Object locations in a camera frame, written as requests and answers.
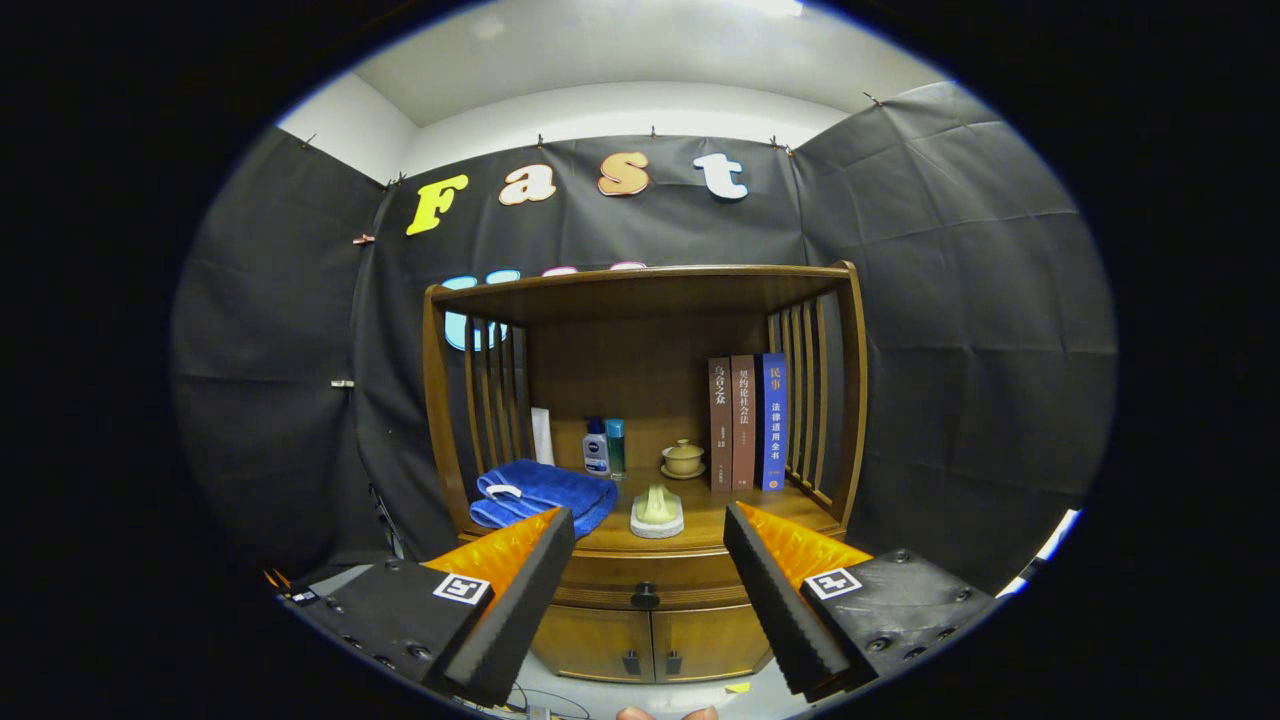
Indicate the wooden cabinet door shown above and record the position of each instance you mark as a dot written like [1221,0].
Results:
[590,640]
[715,635]

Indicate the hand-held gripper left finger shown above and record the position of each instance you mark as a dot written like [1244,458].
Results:
[500,615]

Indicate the reddish brown book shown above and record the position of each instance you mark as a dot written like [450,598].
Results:
[743,425]

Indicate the beige lidded teacup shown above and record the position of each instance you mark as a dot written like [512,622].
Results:
[683,460]

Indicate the wooden drawer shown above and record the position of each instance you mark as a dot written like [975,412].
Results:
[700,575]

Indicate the dark brown book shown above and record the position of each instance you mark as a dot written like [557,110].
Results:
[720,425]

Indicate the white object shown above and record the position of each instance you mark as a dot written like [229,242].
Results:
[1050,545]

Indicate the blue book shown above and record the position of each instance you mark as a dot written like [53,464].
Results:
[772,425]

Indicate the wooden cabinet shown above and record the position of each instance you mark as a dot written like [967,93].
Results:
[640,370]

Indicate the white blue-capped lotion bottle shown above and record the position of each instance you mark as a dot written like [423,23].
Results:
[596,452]

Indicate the blue folded towel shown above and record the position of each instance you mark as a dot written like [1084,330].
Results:
[550,490]

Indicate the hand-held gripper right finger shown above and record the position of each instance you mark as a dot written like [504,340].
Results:
[780,610]

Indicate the teal clear bottle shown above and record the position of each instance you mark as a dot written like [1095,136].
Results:
[616,450]

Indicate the white tube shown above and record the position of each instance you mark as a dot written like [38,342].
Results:
[543,437]

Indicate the green scrub brush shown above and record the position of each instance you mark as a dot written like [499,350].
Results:
[657,515]

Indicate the wooden countertop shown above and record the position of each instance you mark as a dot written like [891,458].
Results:
[720,515]

